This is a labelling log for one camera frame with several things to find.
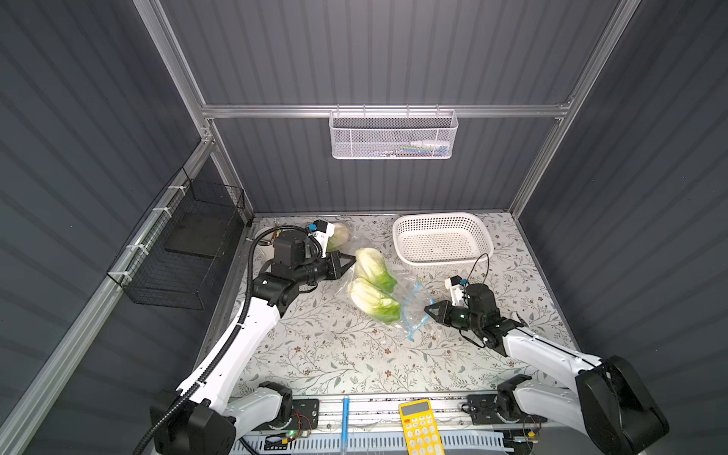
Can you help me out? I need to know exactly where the chinese cabbage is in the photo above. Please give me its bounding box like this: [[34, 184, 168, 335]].
[[348, 278, 401, 324], [355, 248, 398, 294], [326, 222, 352, 251]]

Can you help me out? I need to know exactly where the clear zip-top bag blue seal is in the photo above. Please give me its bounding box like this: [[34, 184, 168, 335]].
[[340, 266, 436, 342]]

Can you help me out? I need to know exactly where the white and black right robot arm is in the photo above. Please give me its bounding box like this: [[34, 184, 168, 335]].
[[425, 276, 669, 454]]

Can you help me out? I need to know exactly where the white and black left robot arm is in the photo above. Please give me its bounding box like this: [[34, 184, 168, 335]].
[[134, 220, 356, 454]]

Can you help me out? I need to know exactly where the chinese cabbage in pink bag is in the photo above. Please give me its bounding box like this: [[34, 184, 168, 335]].
[[326, 222, 352, 251]]

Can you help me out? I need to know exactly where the clear zip-top bag pink seal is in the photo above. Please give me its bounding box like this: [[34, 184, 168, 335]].
[[312, 220, 356, 270]]

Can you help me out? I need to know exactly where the white perforated plastic basket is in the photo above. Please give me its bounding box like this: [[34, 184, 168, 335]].
[[392, 212, 494, 269]]

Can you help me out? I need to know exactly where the yellow calculator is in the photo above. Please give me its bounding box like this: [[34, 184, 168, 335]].
[[398, 399, 445, 455]]

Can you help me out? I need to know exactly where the blue pen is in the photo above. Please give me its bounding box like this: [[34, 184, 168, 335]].
[[339, 396, 350, 455]]

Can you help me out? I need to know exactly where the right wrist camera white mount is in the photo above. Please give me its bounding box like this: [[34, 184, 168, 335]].
[[445, 276, 468, 307]]

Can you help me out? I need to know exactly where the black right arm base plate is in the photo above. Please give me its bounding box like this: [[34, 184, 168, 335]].
[[461, 392, 548, 426]]

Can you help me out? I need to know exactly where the white wire wall basket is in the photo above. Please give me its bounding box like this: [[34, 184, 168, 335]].
[[328, 109, 459, 160]]

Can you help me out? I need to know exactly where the white slotted cable duct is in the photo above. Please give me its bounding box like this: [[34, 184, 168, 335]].
[[245, 430, 515, 454]]

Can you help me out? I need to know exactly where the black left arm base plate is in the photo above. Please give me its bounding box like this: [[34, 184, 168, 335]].
[[284, 399, 320, 431]]

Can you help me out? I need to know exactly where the black wire mesh basket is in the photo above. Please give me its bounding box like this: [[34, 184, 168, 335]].
[[107, 172, 246, 311]]

